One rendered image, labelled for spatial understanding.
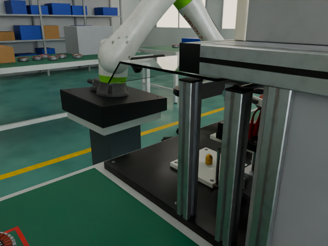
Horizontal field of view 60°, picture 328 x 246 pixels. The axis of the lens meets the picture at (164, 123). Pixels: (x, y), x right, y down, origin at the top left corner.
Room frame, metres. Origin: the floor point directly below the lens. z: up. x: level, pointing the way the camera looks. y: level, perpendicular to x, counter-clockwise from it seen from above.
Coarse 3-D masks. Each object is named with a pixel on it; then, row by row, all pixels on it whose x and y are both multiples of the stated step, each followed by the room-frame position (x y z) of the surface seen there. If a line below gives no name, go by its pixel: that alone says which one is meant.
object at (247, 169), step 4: (248, 168) 0.59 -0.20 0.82; (248, 172) 0.57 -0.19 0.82; (244, 176) 0.57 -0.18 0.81; (248, 176) 0.56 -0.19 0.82; (252, 176) 0.55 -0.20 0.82; (248, 180) 0.56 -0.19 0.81; (252, 180) 0.55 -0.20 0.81; (248, 184) 0.56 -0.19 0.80; (244, 188) 0.57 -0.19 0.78; (248, 188) 0.56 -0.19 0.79; (244, 192) 0.57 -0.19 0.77; (248, 192) 0.56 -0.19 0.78
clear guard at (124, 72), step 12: (132, 60) 0.65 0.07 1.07; (144, 60) 0.65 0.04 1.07; (156, 60) 0.65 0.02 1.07; (168, 60) 0.65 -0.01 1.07; (120, 72) 0.66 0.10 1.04; (132, 72) 0.69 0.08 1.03; (144, 72) 0.72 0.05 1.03; (156, 72) 0.75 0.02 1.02; (168, 72) 0.51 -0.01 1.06; (180, 72) 0.49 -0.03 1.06
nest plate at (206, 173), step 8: (200, 152) 0.76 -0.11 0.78; (208, 152) 0.76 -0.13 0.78; (216, 152) 0.76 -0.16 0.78; (176, 160) 0.71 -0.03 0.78; (200, 160) 0.71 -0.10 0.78; (216, 160) 0.71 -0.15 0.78; (176, 168) 0.68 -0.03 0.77; (200, 168) 0.66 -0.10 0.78; (208, 168) 0.66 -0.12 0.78; (200, 176) 0.62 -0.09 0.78; (208, 176) 0.62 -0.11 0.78; (208, 184) 0.60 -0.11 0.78
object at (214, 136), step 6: (222, 126) 0.63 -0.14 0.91; (216, 132) 0.64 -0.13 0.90; (222, 132) 0.63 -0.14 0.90; (210, 138) 0.66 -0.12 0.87; (216, 138) 0.64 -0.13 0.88; (252, 138) 0.59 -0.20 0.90; (252, 144) 0.56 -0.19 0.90; (252, 150) 0.56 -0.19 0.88; (252, 156) 0.57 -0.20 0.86; (252, 162) 0.57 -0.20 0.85; (252, 168) 0.57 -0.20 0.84
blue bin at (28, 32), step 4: (16, 28) 6.24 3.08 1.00; (20, 28) 6.08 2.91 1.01; (24, 28) 6.13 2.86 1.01; (28, 28) 6.19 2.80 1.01; (32, 28) 6.24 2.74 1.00; (36, 28) 6.29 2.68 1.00; (40, 28) 6.34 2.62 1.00; (16, 32) 6.27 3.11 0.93; (20, 32) 6.08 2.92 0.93; (24, 32) 6.13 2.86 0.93; (28, 32) 6.18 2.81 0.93; (32, 32) 6.23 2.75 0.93; (36, 32) 6.28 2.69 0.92; (40, 32) 6.34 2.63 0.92; (16, 36) 6.30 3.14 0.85; (20, 36) 6.08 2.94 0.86; (24, 36) 6.12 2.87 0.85; (28, 36) 6.17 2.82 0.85; (32, 36) 6.22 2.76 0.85; (36, 36) 6.28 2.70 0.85; (40, 36) 6.33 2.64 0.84
